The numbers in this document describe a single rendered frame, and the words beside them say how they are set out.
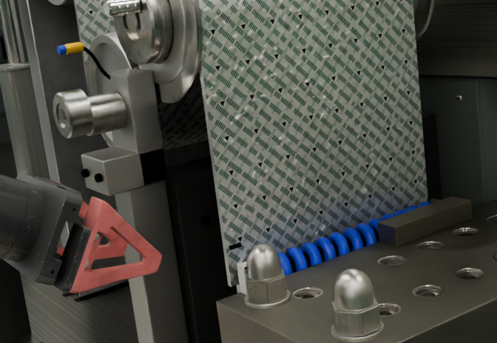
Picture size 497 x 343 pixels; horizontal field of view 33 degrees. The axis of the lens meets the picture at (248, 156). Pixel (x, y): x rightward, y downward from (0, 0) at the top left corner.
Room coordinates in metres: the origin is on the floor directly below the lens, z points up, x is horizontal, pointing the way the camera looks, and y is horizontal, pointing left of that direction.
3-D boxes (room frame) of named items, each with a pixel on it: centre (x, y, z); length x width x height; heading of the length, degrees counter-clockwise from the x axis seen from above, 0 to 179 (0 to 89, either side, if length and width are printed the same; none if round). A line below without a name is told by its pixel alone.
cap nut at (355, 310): (0.54, -0.06, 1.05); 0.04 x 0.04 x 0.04
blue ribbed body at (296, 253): (0.73, -0.09, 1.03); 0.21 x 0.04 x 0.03; 122
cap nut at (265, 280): (0.62, 0.00, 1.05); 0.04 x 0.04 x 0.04
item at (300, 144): (0.74, -0.07, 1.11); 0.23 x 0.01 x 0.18; 122
